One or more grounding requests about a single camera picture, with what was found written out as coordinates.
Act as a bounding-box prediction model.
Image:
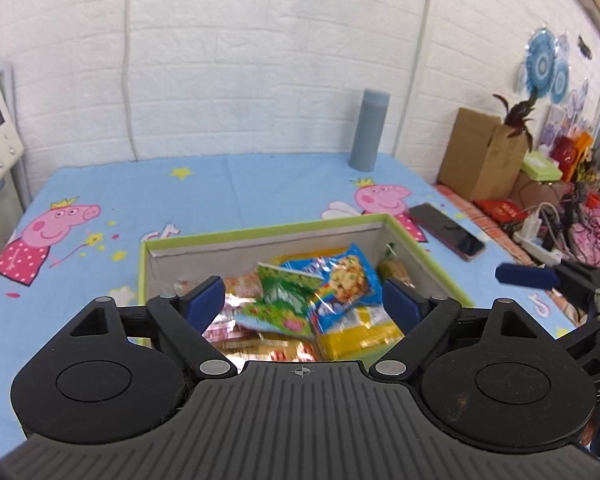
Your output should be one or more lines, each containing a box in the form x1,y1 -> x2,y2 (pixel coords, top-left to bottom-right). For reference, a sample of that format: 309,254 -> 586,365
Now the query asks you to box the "black smartphone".
410,203 -> 486,261

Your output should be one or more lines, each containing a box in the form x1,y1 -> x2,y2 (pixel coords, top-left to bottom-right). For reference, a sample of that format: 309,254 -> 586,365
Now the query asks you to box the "yellow crinkled snack bag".
315,306 -> 403,361

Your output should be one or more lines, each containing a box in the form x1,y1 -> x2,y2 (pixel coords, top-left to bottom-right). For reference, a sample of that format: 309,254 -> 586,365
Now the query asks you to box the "blue cookie snack packet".
282,244 -> 382,333

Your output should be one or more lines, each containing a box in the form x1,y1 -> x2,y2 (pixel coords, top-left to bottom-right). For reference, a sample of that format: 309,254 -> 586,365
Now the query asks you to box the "green cardboard box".
137,212 -> 477,361

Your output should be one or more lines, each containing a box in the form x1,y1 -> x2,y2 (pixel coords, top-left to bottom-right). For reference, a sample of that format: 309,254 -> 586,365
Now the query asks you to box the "light green tissue box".
520,151 -> 562,182

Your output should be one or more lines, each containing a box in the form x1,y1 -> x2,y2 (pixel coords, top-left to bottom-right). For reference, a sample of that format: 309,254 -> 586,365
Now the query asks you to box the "dark dried plant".
492,87 -> 538,151

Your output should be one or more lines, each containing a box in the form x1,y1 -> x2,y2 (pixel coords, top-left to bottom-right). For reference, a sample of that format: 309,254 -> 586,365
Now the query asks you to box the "blue paper fan decoration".
518,27 -> 570,105

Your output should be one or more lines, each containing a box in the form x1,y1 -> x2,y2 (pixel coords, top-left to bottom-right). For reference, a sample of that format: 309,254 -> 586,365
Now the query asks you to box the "white power strip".
513,210 -> 562,266

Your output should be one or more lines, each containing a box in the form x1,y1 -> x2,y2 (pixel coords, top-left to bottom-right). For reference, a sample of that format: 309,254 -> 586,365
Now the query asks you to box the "blue cartoon tablecloth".
0,152 -> 581,461

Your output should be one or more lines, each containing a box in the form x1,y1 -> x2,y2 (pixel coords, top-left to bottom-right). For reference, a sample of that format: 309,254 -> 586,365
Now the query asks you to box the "round pastry clear packet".
376,243 -> 414,287

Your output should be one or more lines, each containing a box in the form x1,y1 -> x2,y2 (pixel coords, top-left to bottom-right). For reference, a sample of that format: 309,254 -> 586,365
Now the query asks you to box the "silver orange snack bag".
204,271 -> 263,344

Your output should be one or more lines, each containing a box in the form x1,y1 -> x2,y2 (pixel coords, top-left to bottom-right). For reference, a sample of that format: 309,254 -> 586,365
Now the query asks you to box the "brown cardboard box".
437,107 -> 529,202

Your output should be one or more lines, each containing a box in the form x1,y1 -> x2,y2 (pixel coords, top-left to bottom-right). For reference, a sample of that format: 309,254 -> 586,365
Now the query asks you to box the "grey cylindrical bottle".
349,89 -> 390,172

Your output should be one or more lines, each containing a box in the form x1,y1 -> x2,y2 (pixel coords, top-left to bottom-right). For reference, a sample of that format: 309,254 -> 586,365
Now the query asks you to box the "clear galette chip bag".
215,338 -> 320,364

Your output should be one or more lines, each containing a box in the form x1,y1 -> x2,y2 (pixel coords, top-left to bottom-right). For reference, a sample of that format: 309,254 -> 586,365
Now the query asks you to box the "green pea snack packet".
235,263 -> 323,339

